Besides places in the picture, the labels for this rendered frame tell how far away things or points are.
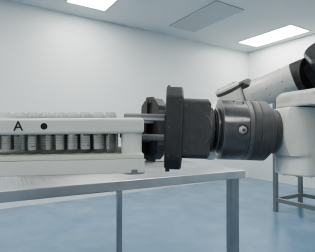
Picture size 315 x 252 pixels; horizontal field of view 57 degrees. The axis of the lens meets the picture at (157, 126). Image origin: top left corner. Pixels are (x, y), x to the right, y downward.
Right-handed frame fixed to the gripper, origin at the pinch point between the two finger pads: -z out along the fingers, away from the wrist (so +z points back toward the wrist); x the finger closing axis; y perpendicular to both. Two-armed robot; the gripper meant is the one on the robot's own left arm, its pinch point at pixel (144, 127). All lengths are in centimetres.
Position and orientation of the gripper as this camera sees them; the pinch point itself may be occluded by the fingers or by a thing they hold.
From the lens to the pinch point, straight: 43.4
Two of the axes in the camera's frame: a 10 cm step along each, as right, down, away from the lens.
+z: 10.0, 0.3, 0.0
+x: -0.3, 10.0, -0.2
